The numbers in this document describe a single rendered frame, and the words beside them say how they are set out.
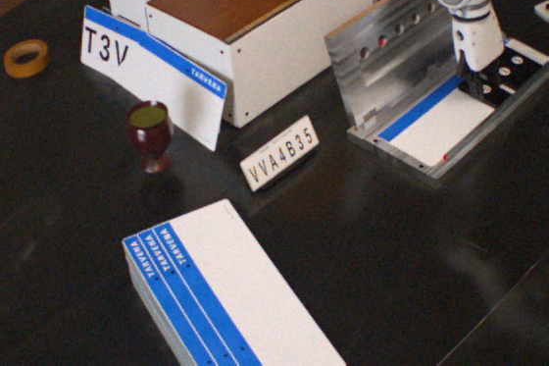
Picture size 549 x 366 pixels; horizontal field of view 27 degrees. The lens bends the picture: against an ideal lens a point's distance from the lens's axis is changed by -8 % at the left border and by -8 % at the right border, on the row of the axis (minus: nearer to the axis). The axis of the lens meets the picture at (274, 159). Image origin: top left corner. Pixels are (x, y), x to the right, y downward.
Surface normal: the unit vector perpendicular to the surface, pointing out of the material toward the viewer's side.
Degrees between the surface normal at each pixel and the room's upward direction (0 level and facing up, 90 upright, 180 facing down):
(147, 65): 69
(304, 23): 90
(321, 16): 90
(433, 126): 0
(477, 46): 77
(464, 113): 0
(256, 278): 0
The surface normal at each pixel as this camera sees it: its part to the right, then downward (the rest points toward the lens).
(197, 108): -0.73, 0.18
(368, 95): 0.66, 0.19
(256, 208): -0.08, -0.75
